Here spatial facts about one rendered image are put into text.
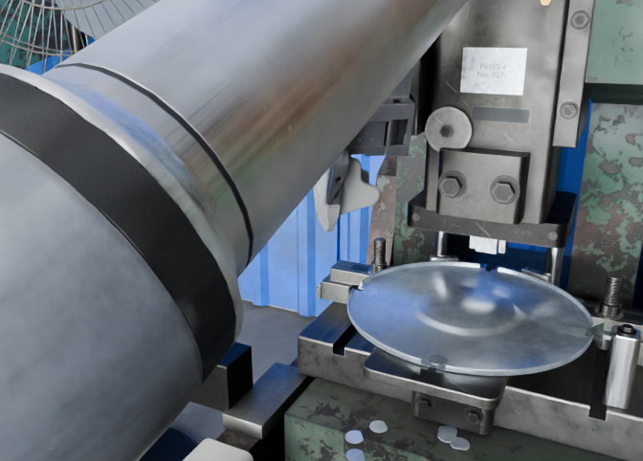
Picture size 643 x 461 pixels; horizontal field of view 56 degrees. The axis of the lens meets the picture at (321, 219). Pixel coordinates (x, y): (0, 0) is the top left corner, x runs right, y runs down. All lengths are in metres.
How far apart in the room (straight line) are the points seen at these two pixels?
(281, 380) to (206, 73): 0.75
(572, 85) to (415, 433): 0.44
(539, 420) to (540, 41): 0.44
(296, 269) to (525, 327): 1.70
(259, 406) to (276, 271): 1.62
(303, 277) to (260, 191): 2.18
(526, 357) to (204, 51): 0.58
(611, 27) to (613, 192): 0.38
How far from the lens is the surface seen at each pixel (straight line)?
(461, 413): 0.78
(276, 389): 0.86
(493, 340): 0.71
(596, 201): 1.02
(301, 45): 0.18
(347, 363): 0.84
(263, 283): 2.46
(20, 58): 1.84
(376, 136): 0.58
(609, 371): 0.77
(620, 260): 1.04
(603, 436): 0.80
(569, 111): 0.69
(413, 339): 0.70
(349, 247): 2.21
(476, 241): 0.85
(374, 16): 0.21
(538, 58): 0.73
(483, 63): 0.74
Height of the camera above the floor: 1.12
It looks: 18 degrees down
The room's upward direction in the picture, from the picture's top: straight up
